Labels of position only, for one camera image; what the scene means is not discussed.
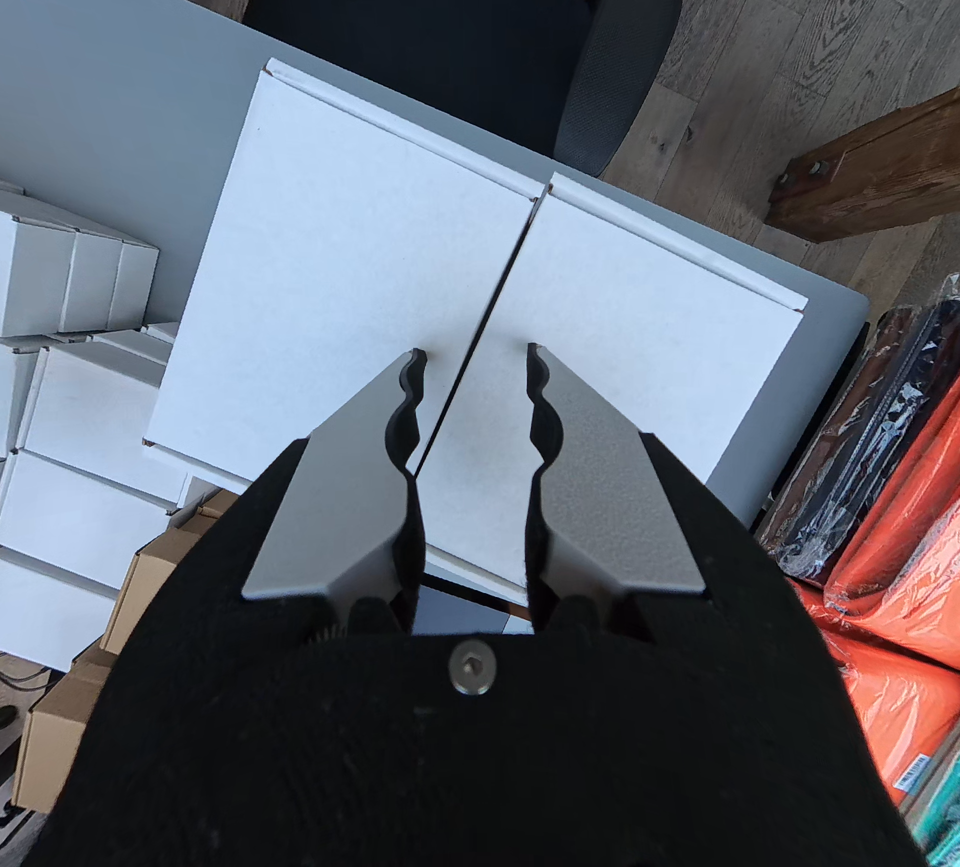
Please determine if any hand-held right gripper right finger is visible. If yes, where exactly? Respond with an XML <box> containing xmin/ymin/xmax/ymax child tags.
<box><xmin>522</xmin><ymin>342</ymin><xmax>708</xmax><ymax>634</ymax></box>

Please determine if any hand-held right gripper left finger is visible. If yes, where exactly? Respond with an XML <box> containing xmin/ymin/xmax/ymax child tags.
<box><xmin>241</xmin><ymin>348</ymin><xmax>427</xmax><ymax>634</ymax></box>

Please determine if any white cardboard box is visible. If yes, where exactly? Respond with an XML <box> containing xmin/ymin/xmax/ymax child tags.
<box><xmin>414</xmin><ymin>171</ymin><xmax>810</xmax><ymax>606</ymax></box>
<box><xmin>141</xmin><ymin>57</ymin><xmax>547</xmax><ymax>501</ymax></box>

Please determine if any dark plastic-wrapped package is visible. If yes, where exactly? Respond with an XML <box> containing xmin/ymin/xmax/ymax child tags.
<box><xmin>757</xmin><ymin>297</ymin><xmax>960</xmax><ymax>579</ymax></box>

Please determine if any stack of white boxes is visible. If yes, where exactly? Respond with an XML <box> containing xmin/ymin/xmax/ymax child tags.
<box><xmin>0</xmin><ymin>180</ymin><xmax>219</xmax><ymax>673</ymax></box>

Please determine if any stack of brown cardboard boxes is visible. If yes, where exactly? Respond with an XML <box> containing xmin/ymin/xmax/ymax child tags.
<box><xmin>11</xmin><ymin>488</ymin><xmax>241</xmax><ymax>816</ymax></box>

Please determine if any teal patterned package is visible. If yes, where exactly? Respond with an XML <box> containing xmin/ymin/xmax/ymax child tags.
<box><xmin>896</xmin><ymin>735</ymin><xmax>960</xmax><ymax>867</ymax></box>

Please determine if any black office chair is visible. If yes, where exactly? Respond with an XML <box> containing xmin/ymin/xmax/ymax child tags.
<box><xmin>116</xmin><ymin>0</ymin><xmax>684</xmax><ymax>178</ymax></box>

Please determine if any wooden post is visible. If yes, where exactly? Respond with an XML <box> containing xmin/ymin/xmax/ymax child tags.
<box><xmin>766</xmin><ymin>87</ymin><xmax>960</xmax><ymax>244</ymax></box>

